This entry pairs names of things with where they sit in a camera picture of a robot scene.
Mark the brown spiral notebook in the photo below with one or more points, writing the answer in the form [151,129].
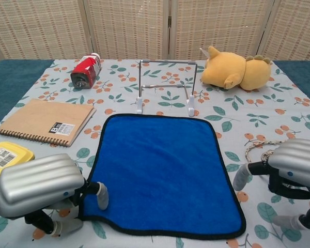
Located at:
[46,116]

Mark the yellow plush animal toy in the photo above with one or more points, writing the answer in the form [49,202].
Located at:
[222,69]

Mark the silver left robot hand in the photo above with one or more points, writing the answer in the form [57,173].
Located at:
[38,178]

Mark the green container with yellow lid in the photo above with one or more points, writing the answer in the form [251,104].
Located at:
[13,152]

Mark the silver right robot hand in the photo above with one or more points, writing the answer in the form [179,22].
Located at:
[297,160]

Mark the blue microfiber cloth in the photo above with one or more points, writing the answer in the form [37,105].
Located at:
[157,168]

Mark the red drink bottle, white cap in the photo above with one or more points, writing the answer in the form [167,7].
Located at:
[86,71]

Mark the teal table cover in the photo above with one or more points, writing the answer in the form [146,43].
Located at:
[10,82]

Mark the tablecloth with fruit leaf print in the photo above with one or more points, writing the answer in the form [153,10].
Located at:
[261,116]

